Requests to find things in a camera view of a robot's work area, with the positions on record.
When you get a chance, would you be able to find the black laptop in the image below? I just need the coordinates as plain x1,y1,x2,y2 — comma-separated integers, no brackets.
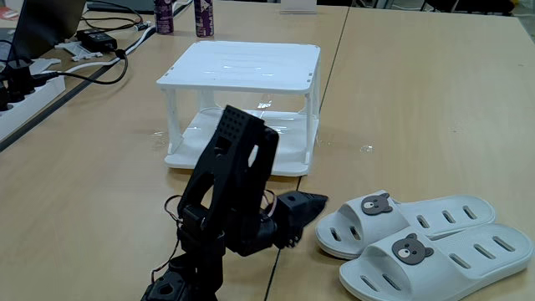
8,0,88,64

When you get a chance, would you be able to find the white two-tier box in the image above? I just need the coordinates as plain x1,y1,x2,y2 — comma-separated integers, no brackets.
156,40,322,177

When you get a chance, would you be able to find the black power adapter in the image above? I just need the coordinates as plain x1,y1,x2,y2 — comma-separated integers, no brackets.
76,28,119,54

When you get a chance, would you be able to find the white power strip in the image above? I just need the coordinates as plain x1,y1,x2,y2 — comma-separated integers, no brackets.
0,74,67,143

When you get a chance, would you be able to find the black power cable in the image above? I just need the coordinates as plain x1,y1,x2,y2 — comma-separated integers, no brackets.
31,48,130,86

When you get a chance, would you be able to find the black chair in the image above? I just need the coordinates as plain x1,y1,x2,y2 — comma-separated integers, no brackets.
421,0,515,16

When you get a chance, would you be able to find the black plug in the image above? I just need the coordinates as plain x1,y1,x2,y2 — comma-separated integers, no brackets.
0,58,47,112

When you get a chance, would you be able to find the white cable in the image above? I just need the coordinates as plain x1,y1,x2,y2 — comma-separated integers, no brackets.
64,24,158,74

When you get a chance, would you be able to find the purple drink can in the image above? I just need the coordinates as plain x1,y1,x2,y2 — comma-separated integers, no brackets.
153,0,175,35
193,0,215,38

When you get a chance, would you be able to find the white bear slipper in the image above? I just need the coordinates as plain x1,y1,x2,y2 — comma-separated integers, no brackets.
339,222,535,301
315,190,497,260

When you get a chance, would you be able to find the white plastic part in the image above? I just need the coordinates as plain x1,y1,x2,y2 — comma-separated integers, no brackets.
53,40,104,63

